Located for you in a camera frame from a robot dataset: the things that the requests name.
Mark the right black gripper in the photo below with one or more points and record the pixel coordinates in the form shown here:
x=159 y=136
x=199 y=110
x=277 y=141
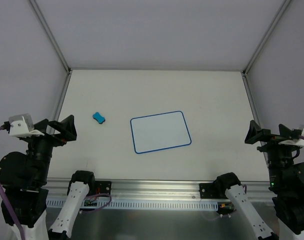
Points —
x=272 y=139

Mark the white slotted cable duct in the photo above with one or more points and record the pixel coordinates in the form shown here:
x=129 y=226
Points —
x=126 y=204

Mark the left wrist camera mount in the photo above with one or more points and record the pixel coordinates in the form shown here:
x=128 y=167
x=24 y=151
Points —
x=21 y=126

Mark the left aluminium frame post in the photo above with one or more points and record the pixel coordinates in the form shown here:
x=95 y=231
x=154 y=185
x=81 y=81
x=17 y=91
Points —
x=49 y=34

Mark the blue-framed small whiteboard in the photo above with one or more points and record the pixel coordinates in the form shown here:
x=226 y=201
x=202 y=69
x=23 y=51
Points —
x=158 y=132

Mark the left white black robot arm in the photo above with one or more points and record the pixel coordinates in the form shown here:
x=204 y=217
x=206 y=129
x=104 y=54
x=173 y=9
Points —
x=23 y=177

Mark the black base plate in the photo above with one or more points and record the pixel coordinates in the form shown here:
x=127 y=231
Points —
x=103 y=187
x=210 y=191

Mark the right aluminium frame post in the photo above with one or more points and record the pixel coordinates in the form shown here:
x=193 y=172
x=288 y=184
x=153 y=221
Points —
x=266 y=36

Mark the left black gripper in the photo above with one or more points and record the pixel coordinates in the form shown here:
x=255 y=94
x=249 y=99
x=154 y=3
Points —
x=49 y=130

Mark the blue foam whiteboard eraser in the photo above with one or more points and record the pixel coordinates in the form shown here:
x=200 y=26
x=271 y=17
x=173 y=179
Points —
x=99 y=118

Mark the aluminium extrusion rail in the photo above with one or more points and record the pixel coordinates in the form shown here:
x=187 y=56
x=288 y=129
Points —
x=178 y=190

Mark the aluminium frame post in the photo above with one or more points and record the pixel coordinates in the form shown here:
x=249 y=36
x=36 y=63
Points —
x=49 y=34
x=266 y=36

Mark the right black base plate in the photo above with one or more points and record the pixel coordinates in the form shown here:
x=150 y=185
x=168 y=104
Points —
x=210 y=191

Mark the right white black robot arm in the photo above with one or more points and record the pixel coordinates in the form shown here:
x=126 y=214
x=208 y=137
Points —
x=286 y=181

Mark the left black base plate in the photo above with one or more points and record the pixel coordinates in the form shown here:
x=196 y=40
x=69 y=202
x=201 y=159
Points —
x=103 y=187

